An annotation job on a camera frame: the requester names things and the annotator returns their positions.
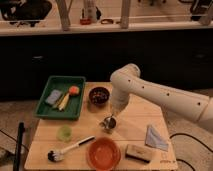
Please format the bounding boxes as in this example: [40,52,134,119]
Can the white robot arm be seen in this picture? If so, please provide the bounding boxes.
[110,63,213,134]

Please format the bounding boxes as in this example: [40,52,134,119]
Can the small metal cup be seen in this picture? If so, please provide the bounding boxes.
[103,117,116,133]

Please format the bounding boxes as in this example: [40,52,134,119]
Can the green plastic cup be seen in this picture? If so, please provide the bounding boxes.
[57,125,71,142]

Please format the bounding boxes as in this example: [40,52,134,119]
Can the dark maroon bowl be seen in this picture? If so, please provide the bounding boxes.
[89,87,110,106]

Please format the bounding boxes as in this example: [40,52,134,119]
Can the orange toy fruit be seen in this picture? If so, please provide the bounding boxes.
[68,86,80,96]

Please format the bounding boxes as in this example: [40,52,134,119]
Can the orange plastic bowl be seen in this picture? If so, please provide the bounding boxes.
[86,137,121,171]

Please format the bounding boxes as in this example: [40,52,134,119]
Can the blue folded cloth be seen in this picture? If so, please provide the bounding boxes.
[145,125,169,151]

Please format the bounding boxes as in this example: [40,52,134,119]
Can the green plastic tray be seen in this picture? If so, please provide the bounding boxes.
[35,76,86,120]

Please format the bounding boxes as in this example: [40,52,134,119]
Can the blue grey sponge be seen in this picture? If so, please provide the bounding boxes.
[45,89,62,105]

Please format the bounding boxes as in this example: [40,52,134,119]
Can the white dish brush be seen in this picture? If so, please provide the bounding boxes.
[47,136,95,162]

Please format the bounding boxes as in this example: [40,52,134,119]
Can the black pole stand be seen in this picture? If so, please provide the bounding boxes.
[13,122,25,171]

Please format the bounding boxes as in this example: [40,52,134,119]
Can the black office chair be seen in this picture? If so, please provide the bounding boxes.
[0,0,52,27]

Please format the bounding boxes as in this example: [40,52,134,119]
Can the black cable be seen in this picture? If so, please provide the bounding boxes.
[168,132,213,171]

